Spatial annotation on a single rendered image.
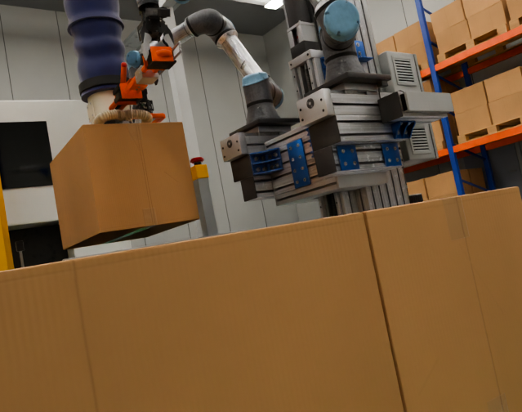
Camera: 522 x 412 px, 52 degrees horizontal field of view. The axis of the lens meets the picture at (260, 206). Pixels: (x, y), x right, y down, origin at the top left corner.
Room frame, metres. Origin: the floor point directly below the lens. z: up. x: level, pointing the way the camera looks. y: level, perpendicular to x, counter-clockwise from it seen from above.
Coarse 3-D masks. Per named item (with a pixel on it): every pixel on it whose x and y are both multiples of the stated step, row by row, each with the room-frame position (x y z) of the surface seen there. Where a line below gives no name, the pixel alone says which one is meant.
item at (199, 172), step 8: (192, 168) 2.68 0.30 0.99; (200, 168) 2.67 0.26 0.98; (192, 176) 2.69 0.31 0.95; (200, 176) 2.66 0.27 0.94; (208, 176) 2.69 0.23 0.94; (200, 184) 2.66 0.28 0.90; (208, 184) 2.69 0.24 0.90; (200, 192) 2.66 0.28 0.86; (208, 192) 2.68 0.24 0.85; (200, 200) 2.67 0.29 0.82; (208, 200) 2.68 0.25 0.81; (200, 208) 2.68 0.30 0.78; (208, 208) 2.67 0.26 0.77; (200, 216) 2.69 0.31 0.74; (208, 216) 2.67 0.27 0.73; (208, 224) 2.66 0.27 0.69; (208, 232) 2.66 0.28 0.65; (216, 232) 2.69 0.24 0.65
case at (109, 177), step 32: (96, 128) 1.92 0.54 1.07; (128, 128) 1.99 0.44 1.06; (160, 128) 2.06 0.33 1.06; (64, 160) 2.17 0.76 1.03; (96, 160) 1.91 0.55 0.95; (128, 160) 1.98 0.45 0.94; (160, 160) 2.05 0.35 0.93; (64, 192) 2.24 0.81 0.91; (96, 192) 1.90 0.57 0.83; (128, 192) 1.96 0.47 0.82; (160, 192) 2.03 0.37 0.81; (192, 192) 2.11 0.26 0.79; (64, 224) 2.31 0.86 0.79; (96, 224) 1.91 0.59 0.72; (128, 224) 1.95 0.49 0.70; (160, 224) 2.02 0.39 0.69
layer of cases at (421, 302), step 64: (512, 192) 0.98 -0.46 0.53; (128, 256) 0.58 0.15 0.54; (192, 256) 0.62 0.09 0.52; (256, 256) 0.67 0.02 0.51; (320, 256) 0.72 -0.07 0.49; (384, 256) 0.79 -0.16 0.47; (448, 256) 0.87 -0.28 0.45; (512, 256) 0.96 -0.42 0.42; (0, 320) 0.51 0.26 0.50; (64, 320) 0.54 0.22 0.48; (128, 320) 0.58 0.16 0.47; (192, 320) 0.61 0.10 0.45; (256, 320) 0.66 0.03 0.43; (320, 320) 0.71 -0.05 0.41; (384, 320) 0.77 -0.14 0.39; (448, 320) 0.85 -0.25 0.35; (512, 320) 0.93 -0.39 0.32; (0, 384) 0.50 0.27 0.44; (64, 384) 0.53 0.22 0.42; (128, 384) 0.57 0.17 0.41; (192, 384) 0.61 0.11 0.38; (256, 384) 0.65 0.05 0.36; (320, 384) 0.70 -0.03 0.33; (384, 384) 0.76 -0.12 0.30; (448, 384) 0.83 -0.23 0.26; (512, 384) 0.91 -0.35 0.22
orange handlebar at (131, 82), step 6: (156, 54) 1.70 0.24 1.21; (162, 54) 1.69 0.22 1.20; (168, 54) 1.71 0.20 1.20; (144, 72) 1.82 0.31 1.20; (156, 72) 1.84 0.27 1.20; (132, 78) 1.90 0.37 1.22; (132, 84) 1.92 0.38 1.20; (138, 84) 1.96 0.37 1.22; (144, 84) 1.94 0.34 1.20; (126, 90) 1.97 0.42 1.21; (138, 90) 1.99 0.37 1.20; (114, 108) 2.15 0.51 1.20; (120, 108) 2.18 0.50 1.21; (156, 114) 2.40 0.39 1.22; (162, 114) 2.41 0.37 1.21; (156, 120) 2.48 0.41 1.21; (162, 120) 2.47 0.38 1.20
